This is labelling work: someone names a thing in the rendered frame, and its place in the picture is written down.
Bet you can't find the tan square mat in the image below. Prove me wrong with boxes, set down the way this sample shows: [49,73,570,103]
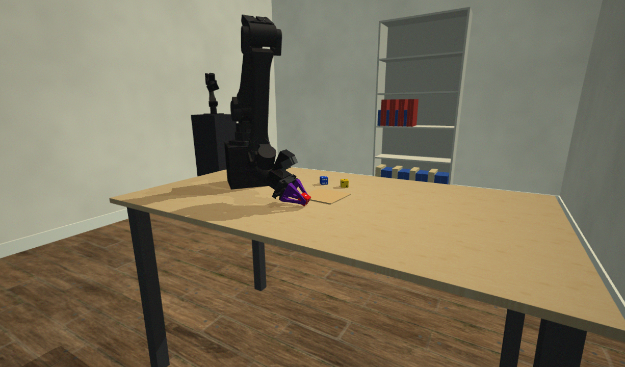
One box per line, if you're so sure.
[307,188,351,204]

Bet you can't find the red dice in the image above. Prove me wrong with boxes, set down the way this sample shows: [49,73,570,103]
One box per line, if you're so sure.
[301,193,311,206]

